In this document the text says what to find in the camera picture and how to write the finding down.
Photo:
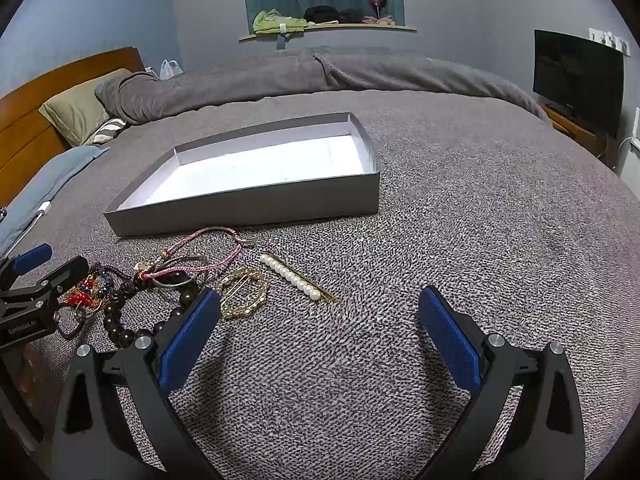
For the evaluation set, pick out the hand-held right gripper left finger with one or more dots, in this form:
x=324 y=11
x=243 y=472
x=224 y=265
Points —
x=190 y=340

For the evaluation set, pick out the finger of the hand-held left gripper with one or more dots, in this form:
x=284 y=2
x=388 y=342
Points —
x=32 y=258
x=65 y=275

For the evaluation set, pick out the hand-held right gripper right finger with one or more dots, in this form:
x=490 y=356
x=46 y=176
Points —
x=450 y=340

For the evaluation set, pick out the pearl hair clip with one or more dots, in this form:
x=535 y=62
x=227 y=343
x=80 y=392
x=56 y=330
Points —
x=290 y=272

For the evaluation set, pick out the grey cardboard box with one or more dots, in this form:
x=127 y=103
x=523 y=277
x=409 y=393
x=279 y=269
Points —
x=250 y=210

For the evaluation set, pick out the person's left hand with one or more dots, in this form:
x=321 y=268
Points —
x=25 y=375

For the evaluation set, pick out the blue blanket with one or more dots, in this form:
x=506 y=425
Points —
x=40 y=175

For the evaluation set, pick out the wooden headboard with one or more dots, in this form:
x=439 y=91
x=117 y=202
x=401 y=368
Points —
x=20 y=125

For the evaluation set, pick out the grey knitted bedspread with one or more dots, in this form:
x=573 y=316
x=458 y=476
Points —
x=450 y=200

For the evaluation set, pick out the striped pillow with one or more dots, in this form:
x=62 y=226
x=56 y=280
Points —
x=107 y=132

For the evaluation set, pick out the green pillow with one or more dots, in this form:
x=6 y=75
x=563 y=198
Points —
x=75 y=105

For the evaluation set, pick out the white plastic bag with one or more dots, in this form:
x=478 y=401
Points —
x=169 y=69

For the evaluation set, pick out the wooden television stand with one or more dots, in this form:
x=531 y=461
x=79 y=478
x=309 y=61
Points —
x=575 y=127

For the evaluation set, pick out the white cabinet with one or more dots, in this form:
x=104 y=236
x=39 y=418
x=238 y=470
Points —
x=631 y=170

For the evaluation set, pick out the black television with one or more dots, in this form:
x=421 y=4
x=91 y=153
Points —
x=575 y=80

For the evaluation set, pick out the folded grey duvet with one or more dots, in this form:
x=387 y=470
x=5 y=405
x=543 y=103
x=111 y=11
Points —
x=300 y=72

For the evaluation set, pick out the green cloth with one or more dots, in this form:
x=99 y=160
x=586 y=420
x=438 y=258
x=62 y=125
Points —
x=270 y=22

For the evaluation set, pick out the pink cloth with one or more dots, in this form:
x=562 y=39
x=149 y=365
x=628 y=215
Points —
x=382 y=21

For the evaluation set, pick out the wooden window sill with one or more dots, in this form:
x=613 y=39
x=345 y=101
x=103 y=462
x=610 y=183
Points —
x=350 y=27

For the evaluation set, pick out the black cloth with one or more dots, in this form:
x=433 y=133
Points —
x=320 y=13

